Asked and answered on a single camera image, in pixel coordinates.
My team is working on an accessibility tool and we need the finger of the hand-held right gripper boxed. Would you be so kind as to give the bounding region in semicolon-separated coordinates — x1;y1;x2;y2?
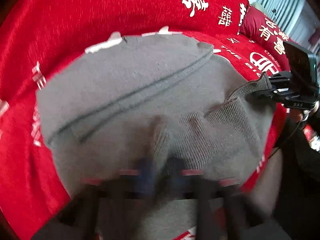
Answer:
250;86;292;103
267;71;292;87

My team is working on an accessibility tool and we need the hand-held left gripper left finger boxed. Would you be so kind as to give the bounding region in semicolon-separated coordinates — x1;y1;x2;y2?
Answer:
32;156;160;240

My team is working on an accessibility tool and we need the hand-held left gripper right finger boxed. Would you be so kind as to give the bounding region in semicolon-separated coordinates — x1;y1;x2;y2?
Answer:
162;159;275;240

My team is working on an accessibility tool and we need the grey knit sweater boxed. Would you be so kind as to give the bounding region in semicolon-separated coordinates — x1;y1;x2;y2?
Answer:
36;34;277;240

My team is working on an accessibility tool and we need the person's right hand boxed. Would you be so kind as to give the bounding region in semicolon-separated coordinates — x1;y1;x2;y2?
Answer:
287;100;319;124

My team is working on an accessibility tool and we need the dark red printed pillow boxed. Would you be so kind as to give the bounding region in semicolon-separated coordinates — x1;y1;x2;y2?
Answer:
237;5;292;65

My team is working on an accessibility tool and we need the pale blue curtain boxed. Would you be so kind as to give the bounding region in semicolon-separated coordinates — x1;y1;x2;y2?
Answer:
250;0;312;43

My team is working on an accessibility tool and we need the red white container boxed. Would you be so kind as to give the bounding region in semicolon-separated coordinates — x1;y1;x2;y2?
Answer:
302;124;320;153

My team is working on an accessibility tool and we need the person's dark clothing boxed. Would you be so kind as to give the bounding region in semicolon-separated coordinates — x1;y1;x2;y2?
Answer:
272;119;320;240

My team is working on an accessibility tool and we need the red printed blanket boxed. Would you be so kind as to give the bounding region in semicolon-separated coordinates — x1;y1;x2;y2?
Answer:
0;0;292;240

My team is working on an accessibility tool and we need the black cable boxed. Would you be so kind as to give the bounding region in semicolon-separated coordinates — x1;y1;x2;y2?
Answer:
270;119;309;158

